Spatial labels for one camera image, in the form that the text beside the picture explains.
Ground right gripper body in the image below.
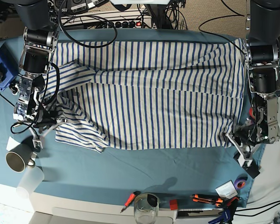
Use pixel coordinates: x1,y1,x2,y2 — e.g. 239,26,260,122
13,88,47,127

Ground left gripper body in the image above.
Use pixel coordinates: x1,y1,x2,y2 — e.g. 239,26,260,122
238,109,280,146

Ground blue white striped T-shirt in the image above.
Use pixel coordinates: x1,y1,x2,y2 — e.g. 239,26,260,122
40,39,245,152

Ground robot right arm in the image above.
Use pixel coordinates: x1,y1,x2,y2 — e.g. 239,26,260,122
11,0,60,139

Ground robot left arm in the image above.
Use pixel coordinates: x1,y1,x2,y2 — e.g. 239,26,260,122
228,0,280,147

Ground white black small clip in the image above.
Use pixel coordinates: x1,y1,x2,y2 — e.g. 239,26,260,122
9,83,19,95

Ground thin metal rod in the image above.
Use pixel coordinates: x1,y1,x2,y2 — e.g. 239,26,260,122
0,91,15,108

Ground white paper slip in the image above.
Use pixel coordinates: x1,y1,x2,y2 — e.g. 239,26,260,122
6,137,21,151

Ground black remote control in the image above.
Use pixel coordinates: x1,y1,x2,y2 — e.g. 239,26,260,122
245,160,260,179

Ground teal table cloth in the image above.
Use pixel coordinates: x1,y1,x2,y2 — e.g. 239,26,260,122
0,29,248,207

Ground purple tape roll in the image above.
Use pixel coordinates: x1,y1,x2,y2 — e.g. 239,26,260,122
234,177,247,190

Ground blue clamp block black knob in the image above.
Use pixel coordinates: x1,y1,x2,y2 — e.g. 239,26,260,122
0,44,19,91

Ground translucent plastic cup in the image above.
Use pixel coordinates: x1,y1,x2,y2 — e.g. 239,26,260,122
16,166,44,199

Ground white small card box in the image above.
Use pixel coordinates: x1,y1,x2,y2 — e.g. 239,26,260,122
215,180,238,199

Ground orange black utility knife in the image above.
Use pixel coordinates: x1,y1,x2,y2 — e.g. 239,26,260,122
190,194,224,207

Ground blue black spring clamp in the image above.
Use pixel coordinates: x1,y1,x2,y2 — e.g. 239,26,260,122
208,196,240,224

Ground red cube block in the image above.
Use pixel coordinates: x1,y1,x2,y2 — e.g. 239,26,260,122
169,199,178,210

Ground clear wine glass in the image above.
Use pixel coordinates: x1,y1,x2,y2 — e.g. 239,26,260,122
134,193,159,224

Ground black power strip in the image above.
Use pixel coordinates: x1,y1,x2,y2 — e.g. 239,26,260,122
105,20,152,28

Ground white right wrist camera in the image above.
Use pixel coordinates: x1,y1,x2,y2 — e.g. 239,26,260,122
30,126,61,149

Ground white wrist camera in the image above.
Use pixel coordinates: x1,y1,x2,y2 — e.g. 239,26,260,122
229,140,260,167
30,126,61,149

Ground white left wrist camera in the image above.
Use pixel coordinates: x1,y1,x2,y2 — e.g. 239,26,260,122
229,140,260,167

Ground thick black cable loop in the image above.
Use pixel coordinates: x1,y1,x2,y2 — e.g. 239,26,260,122
58,0,119,49

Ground red handled screwdriver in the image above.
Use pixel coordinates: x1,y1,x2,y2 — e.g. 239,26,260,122
120,191,140,213

